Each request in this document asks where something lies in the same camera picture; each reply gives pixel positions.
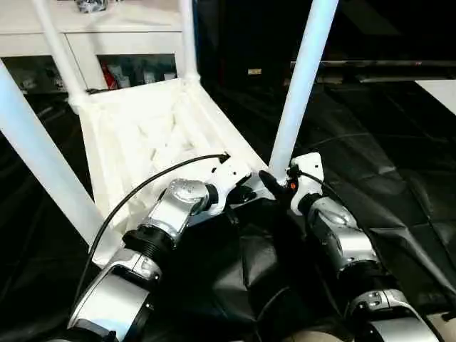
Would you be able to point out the white plastic table leg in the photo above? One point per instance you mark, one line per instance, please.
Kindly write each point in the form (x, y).
(35, 149)
(60, 53)
(299, 89)
(189, 42)

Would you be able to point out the white plastic table top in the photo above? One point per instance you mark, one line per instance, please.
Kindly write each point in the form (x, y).
(142, 117)

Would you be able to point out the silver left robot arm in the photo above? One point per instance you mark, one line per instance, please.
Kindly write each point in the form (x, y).
(117, 281)

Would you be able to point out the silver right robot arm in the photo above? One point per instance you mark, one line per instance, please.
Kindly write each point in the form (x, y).
(342, 231)

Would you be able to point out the black plastic sheet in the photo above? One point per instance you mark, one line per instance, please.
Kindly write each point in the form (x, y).
(374, 149)

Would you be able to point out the small tan label tag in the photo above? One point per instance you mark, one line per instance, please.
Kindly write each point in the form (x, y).
(254, 71)

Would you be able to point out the white flat board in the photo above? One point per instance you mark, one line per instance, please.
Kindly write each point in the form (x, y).
(440, 93)

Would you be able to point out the black backdrop cloth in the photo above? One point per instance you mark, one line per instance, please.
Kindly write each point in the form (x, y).
(384, 28)

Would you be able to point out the white glass-door cabinet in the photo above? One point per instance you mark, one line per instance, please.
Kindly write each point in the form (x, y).
(107, 42)

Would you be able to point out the small grey patterned ornament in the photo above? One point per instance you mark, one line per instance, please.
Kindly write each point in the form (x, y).
(89, 5)

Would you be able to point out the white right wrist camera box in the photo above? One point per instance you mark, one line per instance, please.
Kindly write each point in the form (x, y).
(306, 171)

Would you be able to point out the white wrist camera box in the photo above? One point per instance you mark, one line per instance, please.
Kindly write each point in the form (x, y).
(231, 174)
(306, 171)

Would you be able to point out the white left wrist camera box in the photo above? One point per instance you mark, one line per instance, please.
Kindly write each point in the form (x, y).
(231, 174)

